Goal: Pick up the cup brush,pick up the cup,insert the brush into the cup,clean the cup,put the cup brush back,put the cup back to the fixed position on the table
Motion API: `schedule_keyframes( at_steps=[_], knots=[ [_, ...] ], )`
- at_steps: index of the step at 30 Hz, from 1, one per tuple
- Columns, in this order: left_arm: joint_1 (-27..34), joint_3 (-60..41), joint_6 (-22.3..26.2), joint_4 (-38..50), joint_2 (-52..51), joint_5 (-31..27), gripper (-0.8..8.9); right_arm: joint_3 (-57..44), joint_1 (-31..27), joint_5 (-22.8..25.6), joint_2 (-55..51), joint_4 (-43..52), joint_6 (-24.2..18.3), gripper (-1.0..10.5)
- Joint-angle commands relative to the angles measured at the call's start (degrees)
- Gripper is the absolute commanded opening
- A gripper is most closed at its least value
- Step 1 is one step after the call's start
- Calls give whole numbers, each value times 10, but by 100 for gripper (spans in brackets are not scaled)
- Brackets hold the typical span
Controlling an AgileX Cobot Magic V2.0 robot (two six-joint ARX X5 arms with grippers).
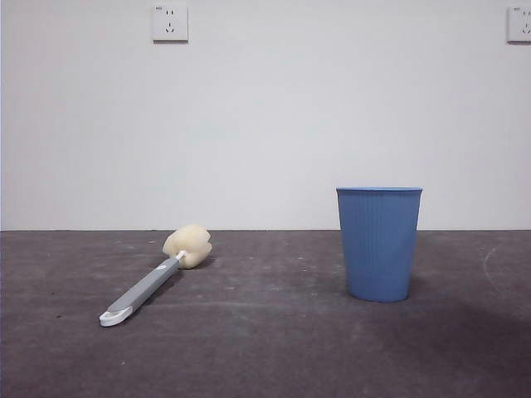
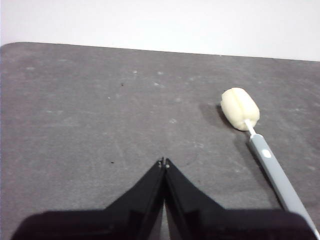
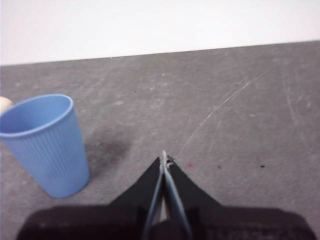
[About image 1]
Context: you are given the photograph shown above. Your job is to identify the blue ribbed plastic cup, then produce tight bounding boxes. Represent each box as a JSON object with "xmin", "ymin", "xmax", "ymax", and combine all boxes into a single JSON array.
[{"xmin": 335, "ymin": 187, "xmax": 424, "ymax": 303}]

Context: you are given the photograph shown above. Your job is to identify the white wall socket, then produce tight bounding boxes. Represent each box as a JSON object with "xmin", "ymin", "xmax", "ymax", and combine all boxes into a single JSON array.
[
  {"xmin": 152, "ymin": 5, "xmax": 189, "ymax": 43},
  {"xmin": 506, "ymin": 6, "xmax": 531, "ymax": 44}
]

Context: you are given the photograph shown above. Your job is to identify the grey-handled sponge cup brush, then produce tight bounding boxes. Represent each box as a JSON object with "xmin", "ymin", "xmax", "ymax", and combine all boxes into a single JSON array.
[{"xmin": 98, "ymin": 224, "xmax": 213, "ymax": 328}]

